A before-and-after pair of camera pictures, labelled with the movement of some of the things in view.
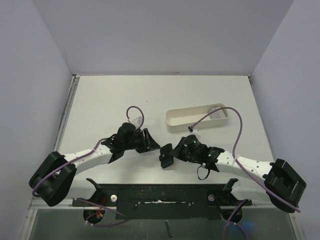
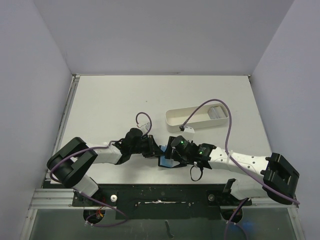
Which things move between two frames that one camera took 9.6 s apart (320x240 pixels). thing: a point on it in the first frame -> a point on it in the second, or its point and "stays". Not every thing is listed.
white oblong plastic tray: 180,118 stays
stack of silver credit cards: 218,114 stays
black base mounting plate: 165,201 stays
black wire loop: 207,173 -> 201,174
